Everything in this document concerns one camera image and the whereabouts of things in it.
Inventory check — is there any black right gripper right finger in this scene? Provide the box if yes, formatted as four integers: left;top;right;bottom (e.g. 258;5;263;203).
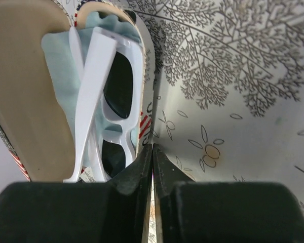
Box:
153;144;304;242

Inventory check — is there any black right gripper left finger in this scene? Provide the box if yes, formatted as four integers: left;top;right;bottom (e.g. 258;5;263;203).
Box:
0;144;152;242

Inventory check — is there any light blue cleaning cloth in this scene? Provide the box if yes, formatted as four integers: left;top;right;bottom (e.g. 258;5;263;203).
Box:
42;12;141;133

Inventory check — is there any floral pattern table mat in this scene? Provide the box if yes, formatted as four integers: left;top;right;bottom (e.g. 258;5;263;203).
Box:
53;0;304;243

